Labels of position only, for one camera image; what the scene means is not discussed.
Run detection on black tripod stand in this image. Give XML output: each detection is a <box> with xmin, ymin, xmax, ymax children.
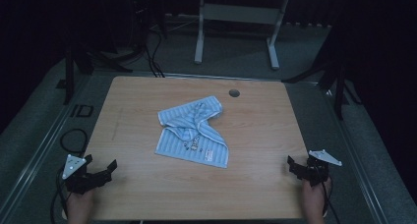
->
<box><xmin>55</xmin><ymin>45</ymin><xmax>134</xmax><ymax>106</ymax></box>
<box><xmin>281</xmin><ymin>36</ymin><xmax>364</xmax><ymax>121</ymax></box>

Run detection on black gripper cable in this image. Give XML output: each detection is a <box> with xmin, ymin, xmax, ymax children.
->
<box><xmin>322</xmin><ymin>183</ymin><xmax>341</xmax><ymax>224</ymax></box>
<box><xmin>62</xmin><ymin>190</ymin><xmax>71</xmax><ymax>219</ymax></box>

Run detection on black looped floor cable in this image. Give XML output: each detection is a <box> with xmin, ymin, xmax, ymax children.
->
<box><xmin>49</xmin><ymin>128</ymin><xmax>89</xmax><ymax>224</ymax></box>

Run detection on metal floor rail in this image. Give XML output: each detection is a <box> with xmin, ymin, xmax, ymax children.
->
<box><xmin>131</xmin><ymin>71</ymin><xmax>287</xmax><ymax>83</ymax></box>
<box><xmin>0</xmin><ymin>74</ymin><xmax>93</xmax><ymax>224</ymax></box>
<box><xmin>314</xmin><ymin>82</ymin><xmax>388</xmax><ymax>224</ymax></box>

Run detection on person's left hand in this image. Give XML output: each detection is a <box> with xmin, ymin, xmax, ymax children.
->
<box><xmin>65</xmin><ymin>188</ymin><xmax>96</xmax><ymax>224</ymax></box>

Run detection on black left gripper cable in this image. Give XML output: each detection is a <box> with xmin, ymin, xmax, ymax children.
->
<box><xmin>62</xmin><ymin>190</ymin><xmax>71</xmax><ymax>219</ymax></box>

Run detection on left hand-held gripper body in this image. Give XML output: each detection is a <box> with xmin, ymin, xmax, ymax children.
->
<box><xmin>61</xmin><ymin>153</ymin><xmax>112</xmax><ymax>196</ymax></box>

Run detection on person's right hand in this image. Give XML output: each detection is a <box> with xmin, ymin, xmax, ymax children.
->
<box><xmin>301</xmin><ymin>176</ymin><xmax>332</xmax><ymax>224</ymax></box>

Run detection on white metal table frame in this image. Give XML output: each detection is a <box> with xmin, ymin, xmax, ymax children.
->
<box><xmin>194</xmin><ymin>0</ymin><xmax>291</xmax><ymax>71</ymax></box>

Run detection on black background floor cable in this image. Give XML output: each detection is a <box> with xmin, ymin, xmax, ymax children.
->
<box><xmin>144</xmin><ymin>45</ymin><xmax>160</xmax><ymax>79</ymax></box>
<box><xmin>149</xmin><ymin>28</ymin><xmax>166</xmax><ymax>79</ymax></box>

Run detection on dark equipment tower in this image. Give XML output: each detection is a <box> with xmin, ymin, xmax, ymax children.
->
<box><xmin>129</xmin><ymin>0</ymin><xmax>167</xmax><ymax>55</ymax></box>

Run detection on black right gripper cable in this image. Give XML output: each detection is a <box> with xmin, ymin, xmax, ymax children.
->
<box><xmin>322</xmin><ymin>183</ymin><xmax>341</xmax><ymax>224</ymax></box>

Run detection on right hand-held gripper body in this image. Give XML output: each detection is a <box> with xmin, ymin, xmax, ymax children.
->
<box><xmin>304</xmin><ymin>148</ymin><xmax>343</xmax><ymax>188</ymax></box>

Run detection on blue striped towel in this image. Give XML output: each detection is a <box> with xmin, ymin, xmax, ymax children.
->
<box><xmin>154</xmin><ymin>95</ymin><xmax>230</xmax><ymax>169</ymax></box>

